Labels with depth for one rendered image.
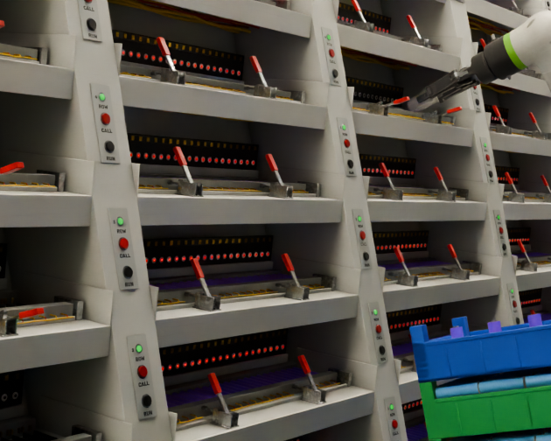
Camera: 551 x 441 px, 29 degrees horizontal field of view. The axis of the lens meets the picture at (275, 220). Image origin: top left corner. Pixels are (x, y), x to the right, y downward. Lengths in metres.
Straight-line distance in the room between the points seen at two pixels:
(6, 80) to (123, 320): 0.38
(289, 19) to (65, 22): 0.63
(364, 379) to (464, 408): 0.63
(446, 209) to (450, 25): 0.54
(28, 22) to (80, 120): 0.19
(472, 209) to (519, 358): 1.23
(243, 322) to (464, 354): 0.45
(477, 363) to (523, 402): 0.08
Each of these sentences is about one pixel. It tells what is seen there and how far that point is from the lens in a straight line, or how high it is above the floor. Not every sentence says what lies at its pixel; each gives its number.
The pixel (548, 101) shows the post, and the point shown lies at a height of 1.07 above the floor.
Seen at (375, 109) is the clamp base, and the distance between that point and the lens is 2.39.
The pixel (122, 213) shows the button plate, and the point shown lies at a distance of 1.61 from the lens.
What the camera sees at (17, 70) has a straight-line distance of 1.55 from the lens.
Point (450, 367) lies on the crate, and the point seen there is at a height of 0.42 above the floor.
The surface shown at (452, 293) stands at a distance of 2.50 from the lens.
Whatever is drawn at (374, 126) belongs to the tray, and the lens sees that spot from 2.33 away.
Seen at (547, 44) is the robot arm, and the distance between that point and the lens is 2.52.
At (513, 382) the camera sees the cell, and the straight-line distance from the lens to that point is 1.50.
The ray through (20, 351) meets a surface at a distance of 1.45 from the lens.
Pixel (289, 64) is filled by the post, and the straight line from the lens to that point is 2.23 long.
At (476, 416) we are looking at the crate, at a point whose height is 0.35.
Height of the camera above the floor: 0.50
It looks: 6 degrees up
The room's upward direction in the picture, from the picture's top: 9 degrees counter-clockwise
